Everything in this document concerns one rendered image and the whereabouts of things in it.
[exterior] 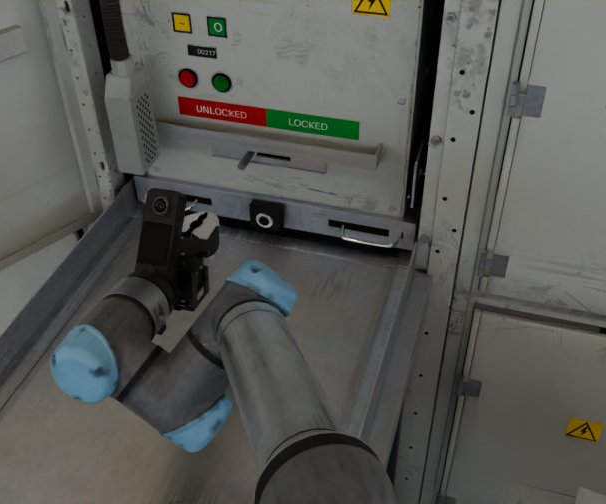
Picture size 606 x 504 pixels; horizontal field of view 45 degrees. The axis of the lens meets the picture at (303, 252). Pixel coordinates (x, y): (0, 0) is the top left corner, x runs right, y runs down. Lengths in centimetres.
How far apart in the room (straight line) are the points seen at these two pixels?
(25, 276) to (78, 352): 92
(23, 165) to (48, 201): 9
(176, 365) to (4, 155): 66
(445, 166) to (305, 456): 74
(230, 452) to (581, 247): 61
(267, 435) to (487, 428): 102
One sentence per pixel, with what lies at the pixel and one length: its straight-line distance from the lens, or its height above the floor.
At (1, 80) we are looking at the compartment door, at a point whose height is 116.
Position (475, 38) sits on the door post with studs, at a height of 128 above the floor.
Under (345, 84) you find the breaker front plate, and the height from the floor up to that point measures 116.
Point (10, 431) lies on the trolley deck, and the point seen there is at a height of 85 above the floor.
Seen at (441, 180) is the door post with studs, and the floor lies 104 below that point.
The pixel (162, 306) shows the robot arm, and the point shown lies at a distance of 89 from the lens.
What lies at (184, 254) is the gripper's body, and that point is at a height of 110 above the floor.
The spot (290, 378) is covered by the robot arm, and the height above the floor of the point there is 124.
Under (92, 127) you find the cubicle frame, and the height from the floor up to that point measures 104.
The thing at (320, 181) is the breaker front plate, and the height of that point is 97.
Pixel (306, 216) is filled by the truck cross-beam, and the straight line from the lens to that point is 134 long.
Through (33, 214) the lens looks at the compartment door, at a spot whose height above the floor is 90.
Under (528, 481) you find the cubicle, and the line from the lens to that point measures 168.
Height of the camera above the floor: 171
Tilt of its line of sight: 40 degrees down
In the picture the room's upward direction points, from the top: 1 degrees counter-clockwise
